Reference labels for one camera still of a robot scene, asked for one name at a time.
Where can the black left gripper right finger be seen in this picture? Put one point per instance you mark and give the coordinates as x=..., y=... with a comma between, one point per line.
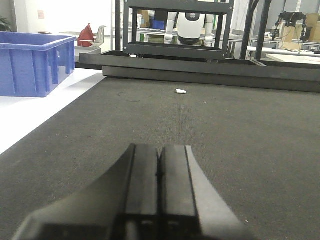
x=191, y=208

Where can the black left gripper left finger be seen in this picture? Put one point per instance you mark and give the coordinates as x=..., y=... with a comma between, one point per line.
x=121, y=204

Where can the dark grey carpet mat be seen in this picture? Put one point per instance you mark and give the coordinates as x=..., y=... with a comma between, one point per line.
x=259, y=148

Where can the white paper scrap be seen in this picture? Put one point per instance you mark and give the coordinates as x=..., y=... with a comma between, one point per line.
x=180, y=91

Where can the white plastic chair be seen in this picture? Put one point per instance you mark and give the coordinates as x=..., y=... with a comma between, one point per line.
x=100, y=39

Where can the red bag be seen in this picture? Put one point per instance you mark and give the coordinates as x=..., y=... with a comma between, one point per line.
x=86, y=37

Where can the blue plastic crate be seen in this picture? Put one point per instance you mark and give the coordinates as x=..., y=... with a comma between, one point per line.
x=33, y=64

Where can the white humanoid robot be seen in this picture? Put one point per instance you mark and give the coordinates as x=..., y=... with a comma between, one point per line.
x=189, y=28

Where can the black robot arms rig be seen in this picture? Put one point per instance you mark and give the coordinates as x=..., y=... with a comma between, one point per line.
x=286, y=27

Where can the black metal table rail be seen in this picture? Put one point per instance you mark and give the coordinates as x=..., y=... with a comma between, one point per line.
x=260, y=74

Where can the black metal shelf frame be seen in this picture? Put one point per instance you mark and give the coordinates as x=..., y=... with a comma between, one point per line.
x=222, y=18

